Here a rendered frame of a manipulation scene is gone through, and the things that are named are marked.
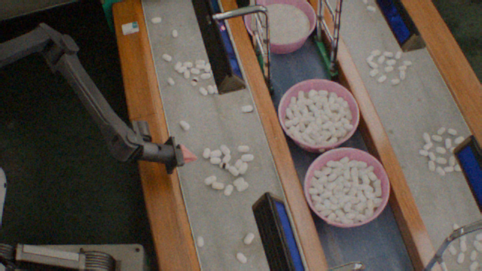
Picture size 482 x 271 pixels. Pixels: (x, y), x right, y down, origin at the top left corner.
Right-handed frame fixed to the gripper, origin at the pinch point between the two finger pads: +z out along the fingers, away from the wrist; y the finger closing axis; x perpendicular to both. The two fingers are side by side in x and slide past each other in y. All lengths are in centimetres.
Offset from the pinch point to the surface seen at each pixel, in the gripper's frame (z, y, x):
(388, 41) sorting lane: 64, 31, -46
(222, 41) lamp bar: -8.0, 16.8, -34.1
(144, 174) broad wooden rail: -11.0, 0.4, 12.7
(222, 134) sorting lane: 11.6, 9.2, -2.9
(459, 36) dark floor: 172, 80, -40
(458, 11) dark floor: 178, 98, -45
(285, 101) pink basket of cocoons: 28.3, 15.0, -18.5
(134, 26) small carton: -7, 62, 8
